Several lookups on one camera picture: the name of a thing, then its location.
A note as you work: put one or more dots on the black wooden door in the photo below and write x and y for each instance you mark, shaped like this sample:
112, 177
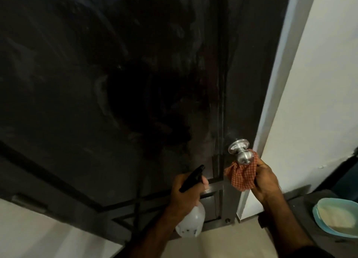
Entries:
112, 70

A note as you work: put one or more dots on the person's left hand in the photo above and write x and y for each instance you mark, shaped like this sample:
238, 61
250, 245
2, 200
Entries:
184, 196

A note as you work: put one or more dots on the dark plastic stool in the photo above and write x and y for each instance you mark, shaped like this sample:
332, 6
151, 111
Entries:
299, 207

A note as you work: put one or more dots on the blue bed frame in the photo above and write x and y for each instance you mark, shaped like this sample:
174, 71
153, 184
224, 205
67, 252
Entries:
344, 182

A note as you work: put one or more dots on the person's right hand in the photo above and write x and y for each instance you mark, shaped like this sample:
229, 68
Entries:
265, 185

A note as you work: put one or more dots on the person's left forearm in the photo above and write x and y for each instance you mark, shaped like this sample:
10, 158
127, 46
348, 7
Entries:
151, 235

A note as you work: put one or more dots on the person's right forearm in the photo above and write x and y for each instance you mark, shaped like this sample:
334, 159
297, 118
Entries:
285, 229

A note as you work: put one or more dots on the white spray bottle black trigger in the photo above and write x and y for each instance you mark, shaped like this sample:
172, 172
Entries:
193, 221

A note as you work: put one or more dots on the orange checked cloth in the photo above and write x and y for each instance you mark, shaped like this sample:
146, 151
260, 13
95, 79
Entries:
242, 176

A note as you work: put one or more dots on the light green tray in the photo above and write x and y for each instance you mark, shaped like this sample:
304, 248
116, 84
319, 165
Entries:
335, 215

